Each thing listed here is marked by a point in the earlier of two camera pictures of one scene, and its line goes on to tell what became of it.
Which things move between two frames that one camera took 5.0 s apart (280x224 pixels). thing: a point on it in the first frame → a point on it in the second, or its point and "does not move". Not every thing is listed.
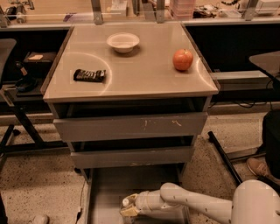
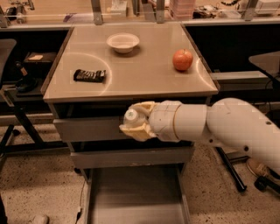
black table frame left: [39, 146] does not move
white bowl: [122, 42] does not move
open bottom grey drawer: [108, 187] does not move
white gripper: [144, 200] → [163, 120]
